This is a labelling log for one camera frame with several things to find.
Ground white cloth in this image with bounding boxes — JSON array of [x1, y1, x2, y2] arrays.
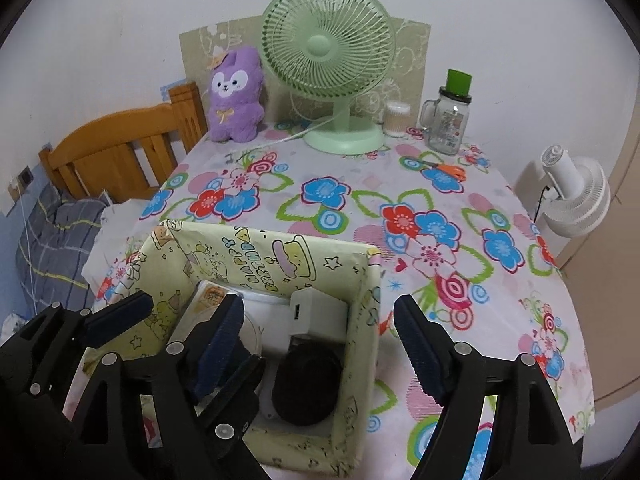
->
[[82, 192, 168, 281]]

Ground clear cotton swab jar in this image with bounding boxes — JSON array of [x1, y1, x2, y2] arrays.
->
[[382, 101, 412, 138]]

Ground glass jar mug green lid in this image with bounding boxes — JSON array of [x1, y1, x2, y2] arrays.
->
[[419, 67, 473, 155]]

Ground white pedestal fan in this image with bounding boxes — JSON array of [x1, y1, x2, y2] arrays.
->
[[532, 143, 612, 237]]

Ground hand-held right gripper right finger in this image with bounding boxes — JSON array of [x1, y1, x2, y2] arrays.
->
[[393, 296, 571, 480]]

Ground orange handled scissors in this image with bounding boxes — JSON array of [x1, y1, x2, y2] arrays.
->
[[410, 157, 468, 181]]

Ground green desk fan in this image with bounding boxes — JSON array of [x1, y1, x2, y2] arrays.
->
[[261, 0, 396, 156]]

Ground purple plush toy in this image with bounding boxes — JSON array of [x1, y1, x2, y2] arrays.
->
[[206, 45, 266, 144]]

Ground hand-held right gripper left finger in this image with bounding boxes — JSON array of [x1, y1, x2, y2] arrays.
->
[[70, 292, 247, 480]]

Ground white fan cable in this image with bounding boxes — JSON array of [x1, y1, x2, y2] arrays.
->
[[250, 115, 336, 153]]

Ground yellow patterned storage box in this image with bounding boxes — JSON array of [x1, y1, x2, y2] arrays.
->
[[65, 219, 383, 478]]

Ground small white charger cube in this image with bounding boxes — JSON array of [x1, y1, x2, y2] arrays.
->
[[288, 286, 349, 345]]

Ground thin white cable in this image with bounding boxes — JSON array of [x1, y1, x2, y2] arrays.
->
[[17, 187, 46, 321]]

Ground long white device orange label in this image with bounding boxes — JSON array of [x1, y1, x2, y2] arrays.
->
[[172, 281, 240, 346]]

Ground green patterned backing board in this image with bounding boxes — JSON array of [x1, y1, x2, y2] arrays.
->
[[179, 15, 432, 128]]

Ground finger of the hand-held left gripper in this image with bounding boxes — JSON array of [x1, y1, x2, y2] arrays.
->
[[19, 289, 155, 362], [197, 354, 267, 480]]

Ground black round holder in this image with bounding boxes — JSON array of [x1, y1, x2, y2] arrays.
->
[[271, 341, 347, 427]]

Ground wall socket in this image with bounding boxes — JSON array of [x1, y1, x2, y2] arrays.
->
[[10, 166, 35, 198]]

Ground round beige disc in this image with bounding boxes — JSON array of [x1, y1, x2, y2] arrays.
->
[[240, 307, 265, 358]]

